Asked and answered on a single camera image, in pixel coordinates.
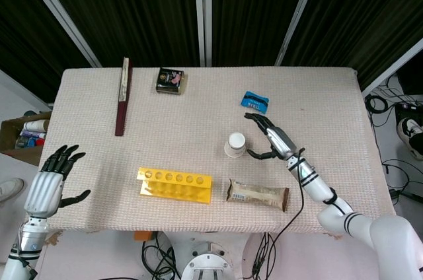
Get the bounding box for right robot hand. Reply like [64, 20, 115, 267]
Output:
[244, 112, 297, 161]

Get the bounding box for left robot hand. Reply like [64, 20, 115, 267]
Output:
[24, 145, 91, 219]

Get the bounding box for white paper cup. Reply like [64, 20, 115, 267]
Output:
[223, 132, 247, 158]

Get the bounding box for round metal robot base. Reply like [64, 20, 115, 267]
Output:
[165, 232, 255, 280]

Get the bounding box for white shoe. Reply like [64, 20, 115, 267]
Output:
[0, 178, 26, 203]

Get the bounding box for blue snack packet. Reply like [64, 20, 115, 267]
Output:
[239, 90, 269, 116]

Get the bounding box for brown cardboard box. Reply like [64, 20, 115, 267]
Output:
[0, 110, 53, 167]

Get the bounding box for brown snack bar wrapper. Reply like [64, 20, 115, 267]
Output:
[226, 178, 290, 213]

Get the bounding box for white cylinder bottle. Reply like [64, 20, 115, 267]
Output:
[22, 119, 50, 132]

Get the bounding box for pink woven table cloth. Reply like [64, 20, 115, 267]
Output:
[24, 67, 397, 236]

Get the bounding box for orange small block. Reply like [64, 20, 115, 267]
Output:
[133, 230, 153, 243]

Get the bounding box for yellow test tube rack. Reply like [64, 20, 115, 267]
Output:
[136, 166, 213, 206]

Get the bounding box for dark red book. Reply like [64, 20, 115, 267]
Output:
[114, 57, 134, 137]

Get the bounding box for black gold small box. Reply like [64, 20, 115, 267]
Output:
[155, 67, 186, 96]

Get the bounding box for black white sneaker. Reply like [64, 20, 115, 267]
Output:
[396, 117, 423, 161]

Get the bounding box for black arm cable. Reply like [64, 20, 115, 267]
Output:
[252, 148, 307, 280]

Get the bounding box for black floor cable bundle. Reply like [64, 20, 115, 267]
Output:
[364, 75, 423, 129]

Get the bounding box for black cables under table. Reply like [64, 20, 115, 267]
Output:
[141, 232, 181, 280]

